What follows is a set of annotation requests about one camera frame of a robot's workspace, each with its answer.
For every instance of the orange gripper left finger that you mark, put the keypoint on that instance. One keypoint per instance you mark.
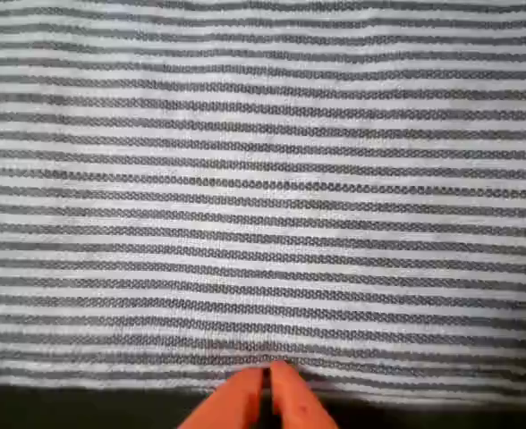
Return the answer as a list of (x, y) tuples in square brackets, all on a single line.
[(240, 402)]

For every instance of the black desk mat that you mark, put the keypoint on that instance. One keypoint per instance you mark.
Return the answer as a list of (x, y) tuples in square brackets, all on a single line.
[(66, 411)]

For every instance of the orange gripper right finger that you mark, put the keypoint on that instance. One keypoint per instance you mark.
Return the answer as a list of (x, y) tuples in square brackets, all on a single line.
[(294, 402)]

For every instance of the grey white striped cloth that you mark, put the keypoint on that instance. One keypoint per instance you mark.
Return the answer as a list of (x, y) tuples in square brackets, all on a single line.
[(263, 187)]

